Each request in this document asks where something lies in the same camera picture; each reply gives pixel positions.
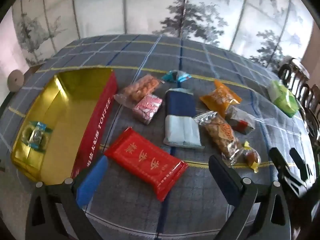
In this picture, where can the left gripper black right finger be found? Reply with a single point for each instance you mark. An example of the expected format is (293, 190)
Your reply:
(227, 179)

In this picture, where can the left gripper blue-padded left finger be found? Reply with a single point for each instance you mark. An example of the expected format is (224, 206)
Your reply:
(88, 180)

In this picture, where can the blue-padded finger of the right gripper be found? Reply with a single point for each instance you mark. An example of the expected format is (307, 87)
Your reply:
(279, 162)

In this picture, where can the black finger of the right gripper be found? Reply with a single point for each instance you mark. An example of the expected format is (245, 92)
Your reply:
(301, 164)

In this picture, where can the yellow-ended brown candy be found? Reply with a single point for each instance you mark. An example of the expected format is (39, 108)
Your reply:
(252, 157)

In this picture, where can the clear bag fried dough twists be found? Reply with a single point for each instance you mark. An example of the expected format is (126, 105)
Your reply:
(222, 134)

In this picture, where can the silver red foil snack pack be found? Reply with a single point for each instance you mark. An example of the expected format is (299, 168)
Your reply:
(240, 120)

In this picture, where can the navy and pale blue pack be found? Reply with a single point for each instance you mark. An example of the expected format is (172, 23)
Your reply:
(181, 130)

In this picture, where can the red gold-lettered snack pack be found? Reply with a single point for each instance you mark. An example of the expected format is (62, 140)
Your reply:
(147, 161)

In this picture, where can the orange snack bag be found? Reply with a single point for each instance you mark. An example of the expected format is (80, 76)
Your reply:
(221, 98)

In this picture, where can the pink white patterned pack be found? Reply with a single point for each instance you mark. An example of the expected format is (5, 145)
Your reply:
(147, 108)

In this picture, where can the teal small snack wrapper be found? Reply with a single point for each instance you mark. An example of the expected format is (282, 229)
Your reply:
(176, 76)

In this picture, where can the clear bag orange puffs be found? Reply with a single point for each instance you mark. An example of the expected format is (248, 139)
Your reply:
(135, 92)

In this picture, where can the green tissue pack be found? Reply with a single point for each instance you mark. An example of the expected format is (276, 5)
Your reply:
(283, 98)

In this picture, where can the red toffee tin gold interior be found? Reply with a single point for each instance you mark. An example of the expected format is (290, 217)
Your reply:
(76, 105)

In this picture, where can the blue-ended clear candy packet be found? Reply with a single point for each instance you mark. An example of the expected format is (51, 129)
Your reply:
(40, 136)

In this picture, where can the dark wooden chair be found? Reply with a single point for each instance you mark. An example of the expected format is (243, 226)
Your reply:
(295, 77)

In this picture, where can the grey plaid tablecloth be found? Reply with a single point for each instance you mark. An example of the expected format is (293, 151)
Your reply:
(123, 206)

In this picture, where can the round grey stone disc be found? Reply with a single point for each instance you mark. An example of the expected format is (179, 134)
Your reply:
(15, 80)

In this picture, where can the painted folding screen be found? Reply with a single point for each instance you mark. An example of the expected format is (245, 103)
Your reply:
(263, 31)

